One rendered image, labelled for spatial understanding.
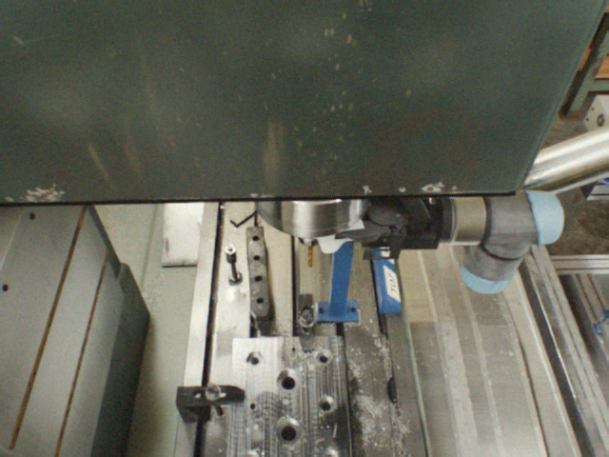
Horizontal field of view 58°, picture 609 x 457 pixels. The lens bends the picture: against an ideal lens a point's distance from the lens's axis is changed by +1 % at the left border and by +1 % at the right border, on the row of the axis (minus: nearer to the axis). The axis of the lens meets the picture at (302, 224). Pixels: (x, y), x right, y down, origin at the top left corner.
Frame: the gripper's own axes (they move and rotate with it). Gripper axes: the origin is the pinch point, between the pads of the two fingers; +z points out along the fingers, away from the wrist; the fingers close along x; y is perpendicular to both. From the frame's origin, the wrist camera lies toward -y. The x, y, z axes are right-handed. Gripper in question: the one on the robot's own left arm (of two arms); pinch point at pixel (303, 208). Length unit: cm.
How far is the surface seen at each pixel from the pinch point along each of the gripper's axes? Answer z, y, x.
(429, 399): -32, 71, 1
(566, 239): -130, 144, 104
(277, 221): 3.4, -5.5, -6.7
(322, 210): -1.8, -8.8, -8.0
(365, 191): -5.5, -17.0, -12.5
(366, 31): -3.6, -34.1, -12.5
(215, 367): 18, 57, 3
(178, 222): 36, 79, 63
